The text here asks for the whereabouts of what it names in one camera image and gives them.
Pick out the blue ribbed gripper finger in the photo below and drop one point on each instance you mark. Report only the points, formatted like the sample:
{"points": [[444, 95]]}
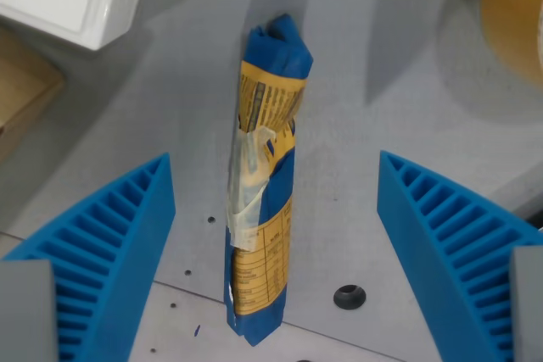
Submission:
{"points": [[127, 252], [420, 243]]}

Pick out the blue and yellow bag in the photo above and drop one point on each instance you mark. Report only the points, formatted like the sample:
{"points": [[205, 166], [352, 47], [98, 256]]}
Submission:
{"points": [[271, 192]]}

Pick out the small blue scrap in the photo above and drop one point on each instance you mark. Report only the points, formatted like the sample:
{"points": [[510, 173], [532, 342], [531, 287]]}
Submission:
{"points": [[197, 330]]}

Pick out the light wooden board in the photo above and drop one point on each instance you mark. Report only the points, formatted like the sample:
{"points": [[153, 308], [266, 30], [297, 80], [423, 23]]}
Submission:
{"points": [[21, 90]]}

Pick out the white tape roll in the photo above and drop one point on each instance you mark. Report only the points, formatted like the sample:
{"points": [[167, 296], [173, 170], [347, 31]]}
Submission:
{"points": [[513, 14]]}

